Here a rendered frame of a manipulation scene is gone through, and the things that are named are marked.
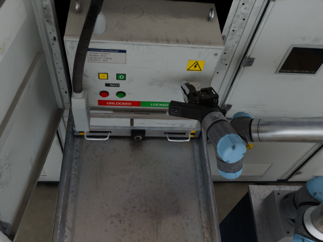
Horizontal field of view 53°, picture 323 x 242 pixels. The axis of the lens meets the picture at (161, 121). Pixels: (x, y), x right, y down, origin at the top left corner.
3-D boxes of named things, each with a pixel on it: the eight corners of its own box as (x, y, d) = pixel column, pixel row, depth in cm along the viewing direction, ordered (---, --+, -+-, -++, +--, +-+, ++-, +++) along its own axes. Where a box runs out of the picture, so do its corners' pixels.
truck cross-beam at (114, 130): (198, 137, 144) (201, 130, 139) (74, 135, 138) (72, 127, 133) (197, 127, 147) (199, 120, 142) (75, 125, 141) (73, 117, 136)
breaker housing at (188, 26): (195, 129, 141) (225, 46, 101) (78, 127, 135) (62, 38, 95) (185, 47, 169) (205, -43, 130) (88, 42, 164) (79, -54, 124)
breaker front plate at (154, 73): (193, 131, 140) (223, 50, 101) (80, 129, 135) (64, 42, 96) (193, 128, 141) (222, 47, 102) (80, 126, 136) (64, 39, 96)
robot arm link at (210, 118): (204, 140, 98) (207, 120, 93) (198, 130, 102) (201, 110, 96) (227, 135, 100) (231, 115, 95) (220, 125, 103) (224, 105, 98)
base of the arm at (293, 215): (309, 192, 137) (321, 183, 129) (321, 229, 128) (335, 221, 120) (275, 193, 135) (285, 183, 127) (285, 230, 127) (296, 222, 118)
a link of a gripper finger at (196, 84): (194, 79, 116) (204, 95, 109) (179, 82, 114) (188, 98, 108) (195, 72, 113) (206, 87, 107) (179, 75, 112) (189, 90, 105)
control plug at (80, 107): (89, 131, 118) (85, 102, 104) (75, 131, 118) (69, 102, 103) (91, 114, 122) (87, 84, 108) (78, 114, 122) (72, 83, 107)
